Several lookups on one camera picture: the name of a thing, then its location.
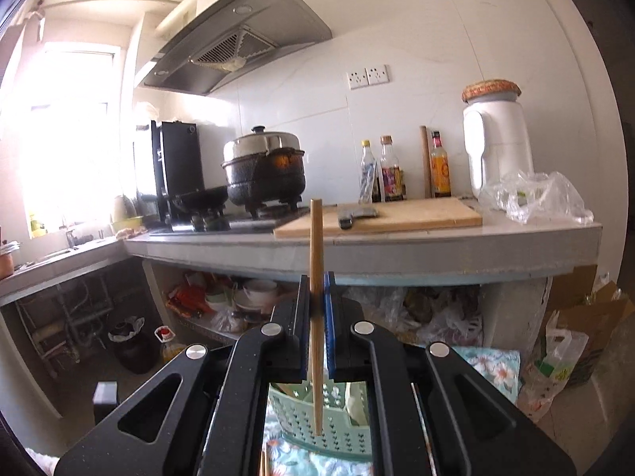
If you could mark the steel range hood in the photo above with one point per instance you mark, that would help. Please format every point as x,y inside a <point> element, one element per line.
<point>233,34</point>

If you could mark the red snack packets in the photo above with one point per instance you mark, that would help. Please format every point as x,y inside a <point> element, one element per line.
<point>186,300</point>

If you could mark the gas stove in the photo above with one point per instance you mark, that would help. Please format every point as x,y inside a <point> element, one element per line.
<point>238,220</point>

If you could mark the black upright appliance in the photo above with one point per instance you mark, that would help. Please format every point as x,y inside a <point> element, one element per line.
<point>181,158</point>

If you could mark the bright window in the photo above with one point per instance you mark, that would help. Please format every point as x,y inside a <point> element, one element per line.
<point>64,134</point>

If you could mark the clear glass bottle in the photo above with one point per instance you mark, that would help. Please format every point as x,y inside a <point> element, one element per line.
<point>368,173</point>

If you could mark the green white fleece clothing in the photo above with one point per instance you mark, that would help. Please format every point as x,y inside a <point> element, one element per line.
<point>42,463</point>

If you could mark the steel cleaver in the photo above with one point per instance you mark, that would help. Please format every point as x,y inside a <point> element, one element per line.
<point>357,214</point>

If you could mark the plastic bag with green box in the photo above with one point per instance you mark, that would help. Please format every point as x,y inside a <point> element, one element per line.
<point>555,367</point>

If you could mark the wooden cutting board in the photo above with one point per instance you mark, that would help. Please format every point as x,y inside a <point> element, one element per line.
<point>421,215</point>

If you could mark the green star-holed utensil holder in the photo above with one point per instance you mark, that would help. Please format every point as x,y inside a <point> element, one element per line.
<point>342,424</point>

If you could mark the orange label bottle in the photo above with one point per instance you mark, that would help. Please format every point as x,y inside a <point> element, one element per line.
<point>440,168</point>

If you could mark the sink faucet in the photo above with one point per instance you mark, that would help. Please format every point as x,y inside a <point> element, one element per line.
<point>70,235</point>

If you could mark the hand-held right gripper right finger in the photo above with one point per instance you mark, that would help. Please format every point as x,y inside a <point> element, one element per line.
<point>328,337</point>

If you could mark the grey kitchen counter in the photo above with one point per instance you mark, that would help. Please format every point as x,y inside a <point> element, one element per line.
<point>446,248</point>

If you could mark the single wooden chopstick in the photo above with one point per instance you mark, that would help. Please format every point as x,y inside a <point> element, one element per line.
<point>316,238</point>

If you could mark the steel pot lid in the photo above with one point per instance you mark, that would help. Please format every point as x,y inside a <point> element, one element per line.
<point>260,144</point>

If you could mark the black cooking pot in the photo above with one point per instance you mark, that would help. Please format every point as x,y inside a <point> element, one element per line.
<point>263,178</point>

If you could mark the cooking oil bottle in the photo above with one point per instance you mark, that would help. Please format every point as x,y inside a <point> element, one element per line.
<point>171,347</point>

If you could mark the wooden rolling pin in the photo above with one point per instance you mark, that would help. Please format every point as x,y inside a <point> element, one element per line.
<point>425,158</point>

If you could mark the dark jar with bag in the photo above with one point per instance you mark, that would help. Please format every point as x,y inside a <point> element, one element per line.
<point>131,347</point>

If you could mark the yellow basin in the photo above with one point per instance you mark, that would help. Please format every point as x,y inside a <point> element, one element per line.
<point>128,223</point>

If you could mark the white wall outlet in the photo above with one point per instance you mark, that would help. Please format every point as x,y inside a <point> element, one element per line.
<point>357,78</point>
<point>378,74</point>

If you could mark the clear plastic bag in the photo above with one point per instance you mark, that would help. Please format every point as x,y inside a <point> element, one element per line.
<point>540,198</point>

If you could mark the woven round lid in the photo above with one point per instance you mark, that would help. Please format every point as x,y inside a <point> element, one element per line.
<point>491,90</point>

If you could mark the dark sauce bottle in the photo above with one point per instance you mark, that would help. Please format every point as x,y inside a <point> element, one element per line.
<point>392,173</point>

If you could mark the crumpled plastic bags under counter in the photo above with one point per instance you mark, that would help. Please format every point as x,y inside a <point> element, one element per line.
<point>421,312</point>

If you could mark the bunch of wooden chopsticks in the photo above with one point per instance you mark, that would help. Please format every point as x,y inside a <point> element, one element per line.
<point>265,466</point>

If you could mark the copper pot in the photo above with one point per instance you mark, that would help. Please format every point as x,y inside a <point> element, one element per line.
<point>7,263</point>

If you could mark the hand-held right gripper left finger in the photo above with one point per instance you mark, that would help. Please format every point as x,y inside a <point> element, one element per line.
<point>306,337</point>

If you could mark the white floral bowl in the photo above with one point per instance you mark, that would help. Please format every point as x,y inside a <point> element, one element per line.
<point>260,290</point>

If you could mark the black wok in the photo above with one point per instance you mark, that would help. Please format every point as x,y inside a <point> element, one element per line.
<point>201,197</point>

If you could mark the cardboard box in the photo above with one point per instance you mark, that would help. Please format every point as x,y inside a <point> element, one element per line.
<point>595,317</point>

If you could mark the white countertop appliance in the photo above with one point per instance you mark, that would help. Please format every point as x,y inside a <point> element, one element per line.
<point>501,148</point>

